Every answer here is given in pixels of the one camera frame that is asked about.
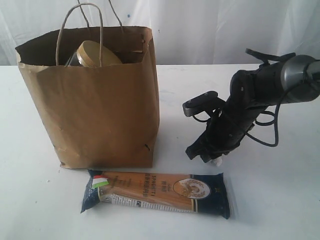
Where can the white backdrop curtain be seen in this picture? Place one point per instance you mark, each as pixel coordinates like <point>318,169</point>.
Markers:
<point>204,32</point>

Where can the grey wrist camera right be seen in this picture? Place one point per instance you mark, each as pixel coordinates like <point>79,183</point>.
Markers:
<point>200,103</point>

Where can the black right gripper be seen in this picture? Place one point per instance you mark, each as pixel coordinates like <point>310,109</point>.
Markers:
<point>237,116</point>

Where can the spaghetti pack dark blue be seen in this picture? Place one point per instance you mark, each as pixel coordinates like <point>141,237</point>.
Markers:
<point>184,193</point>

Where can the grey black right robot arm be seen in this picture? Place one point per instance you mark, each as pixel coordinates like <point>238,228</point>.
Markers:
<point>295,79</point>

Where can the brown paper shopping bag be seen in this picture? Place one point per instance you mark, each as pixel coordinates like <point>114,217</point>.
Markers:
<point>96,117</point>

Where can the clear nut jar gold lid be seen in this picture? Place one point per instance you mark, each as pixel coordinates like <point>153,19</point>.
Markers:
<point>88,55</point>

